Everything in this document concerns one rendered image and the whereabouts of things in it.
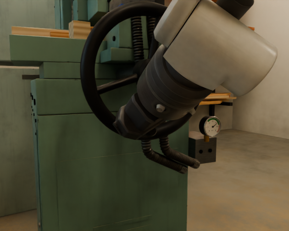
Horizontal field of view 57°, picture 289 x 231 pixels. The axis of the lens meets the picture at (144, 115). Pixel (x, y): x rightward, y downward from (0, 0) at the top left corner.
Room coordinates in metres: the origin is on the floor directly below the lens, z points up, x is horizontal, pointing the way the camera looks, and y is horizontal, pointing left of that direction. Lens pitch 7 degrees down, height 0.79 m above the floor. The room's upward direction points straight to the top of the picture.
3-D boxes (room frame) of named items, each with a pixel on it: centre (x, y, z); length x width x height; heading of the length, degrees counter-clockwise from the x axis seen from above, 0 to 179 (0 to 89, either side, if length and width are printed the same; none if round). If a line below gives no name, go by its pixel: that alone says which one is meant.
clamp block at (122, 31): (0.72, 0.02, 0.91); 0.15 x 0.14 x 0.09; 114
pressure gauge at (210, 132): (0.80, -0.20, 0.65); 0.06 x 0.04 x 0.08; 114
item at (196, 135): (0.86, -0.17, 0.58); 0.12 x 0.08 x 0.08; 24
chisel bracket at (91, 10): (0.90, 0.13, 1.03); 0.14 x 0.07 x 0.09; 24
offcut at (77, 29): (0.72, 0.17, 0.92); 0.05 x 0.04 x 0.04; 121
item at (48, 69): (0.83, 0.10, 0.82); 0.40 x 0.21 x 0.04; 114
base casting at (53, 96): (1.00, 0.18, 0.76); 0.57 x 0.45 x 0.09; 24
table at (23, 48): (0.80, 0.06, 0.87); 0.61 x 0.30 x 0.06; 114
